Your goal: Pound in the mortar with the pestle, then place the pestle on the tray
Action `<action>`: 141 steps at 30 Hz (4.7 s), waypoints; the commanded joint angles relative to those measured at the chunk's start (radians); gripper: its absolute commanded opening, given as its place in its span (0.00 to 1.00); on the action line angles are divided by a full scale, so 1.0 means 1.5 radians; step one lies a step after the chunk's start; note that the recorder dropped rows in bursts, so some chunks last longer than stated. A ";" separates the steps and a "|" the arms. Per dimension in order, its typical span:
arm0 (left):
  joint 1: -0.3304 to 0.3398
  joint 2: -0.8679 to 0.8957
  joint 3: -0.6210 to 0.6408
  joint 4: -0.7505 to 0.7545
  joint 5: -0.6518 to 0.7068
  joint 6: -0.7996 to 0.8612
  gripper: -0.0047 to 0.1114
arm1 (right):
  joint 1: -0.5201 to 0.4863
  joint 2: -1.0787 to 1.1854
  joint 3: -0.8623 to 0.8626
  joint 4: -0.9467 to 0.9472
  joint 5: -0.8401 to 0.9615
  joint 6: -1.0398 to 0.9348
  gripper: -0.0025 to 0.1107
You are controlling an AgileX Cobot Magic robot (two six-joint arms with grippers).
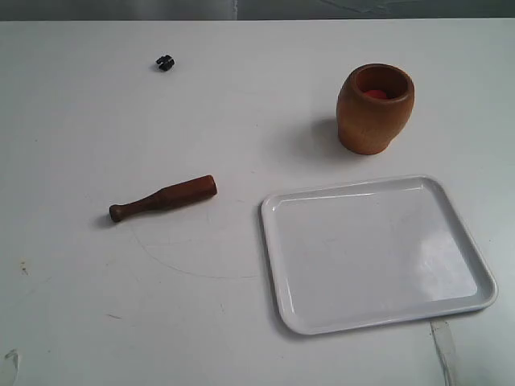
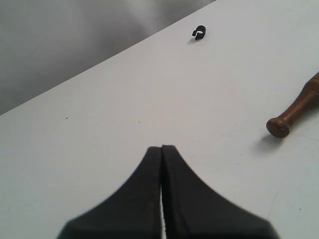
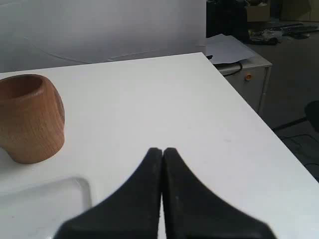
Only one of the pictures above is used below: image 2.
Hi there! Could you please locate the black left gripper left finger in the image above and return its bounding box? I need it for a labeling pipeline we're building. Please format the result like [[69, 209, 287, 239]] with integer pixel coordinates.
[[58, 147, 162, 239]]

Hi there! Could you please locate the brown wooden handle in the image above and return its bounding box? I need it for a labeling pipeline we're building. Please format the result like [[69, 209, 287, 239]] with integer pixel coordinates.
[[266, 73, 319, 138]]

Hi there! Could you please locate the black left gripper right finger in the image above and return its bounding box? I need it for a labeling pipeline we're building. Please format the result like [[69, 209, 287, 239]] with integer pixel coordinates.
[[161, 145, 279, 239]]

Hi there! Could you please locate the small black plastic clip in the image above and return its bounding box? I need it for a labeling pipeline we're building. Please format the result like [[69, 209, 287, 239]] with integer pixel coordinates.
[[192, 25, 206, 40]]

